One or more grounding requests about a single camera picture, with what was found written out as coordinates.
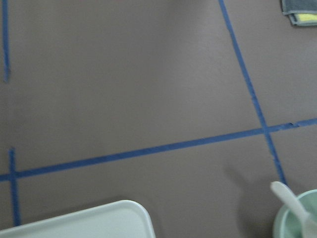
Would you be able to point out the green ceramic bowl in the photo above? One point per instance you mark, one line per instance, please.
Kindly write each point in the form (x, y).
(286, 224)

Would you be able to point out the white ceramic spoon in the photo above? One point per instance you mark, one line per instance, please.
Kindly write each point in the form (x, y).
(308, 220)

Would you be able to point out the white rectangular bear tray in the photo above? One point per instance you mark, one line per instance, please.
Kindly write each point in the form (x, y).
(120, 219)

